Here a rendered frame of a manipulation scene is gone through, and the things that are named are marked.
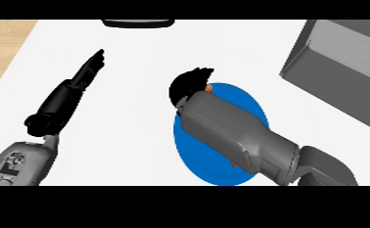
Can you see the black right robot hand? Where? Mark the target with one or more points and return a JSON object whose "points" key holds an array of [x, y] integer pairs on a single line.
{"points": [[186, 82]]}

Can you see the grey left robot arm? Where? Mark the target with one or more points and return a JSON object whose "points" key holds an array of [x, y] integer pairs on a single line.
{"points": [[24, 163]]}

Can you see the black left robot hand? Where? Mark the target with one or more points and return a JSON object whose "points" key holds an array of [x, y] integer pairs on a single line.
{"points": [[60, 103]]}

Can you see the orange-brown croissant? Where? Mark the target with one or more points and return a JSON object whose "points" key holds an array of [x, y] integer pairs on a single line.
{"points": [[208, 88]]}

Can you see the grey box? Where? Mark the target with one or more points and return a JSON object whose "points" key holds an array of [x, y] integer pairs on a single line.
{"points": [[332, 65]]}

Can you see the blue round plate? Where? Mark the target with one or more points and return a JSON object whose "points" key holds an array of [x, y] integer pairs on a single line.
{"points": [[198, 153]]}

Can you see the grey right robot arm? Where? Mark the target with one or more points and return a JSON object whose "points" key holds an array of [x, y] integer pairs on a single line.
{"points": [[241, 137]]}

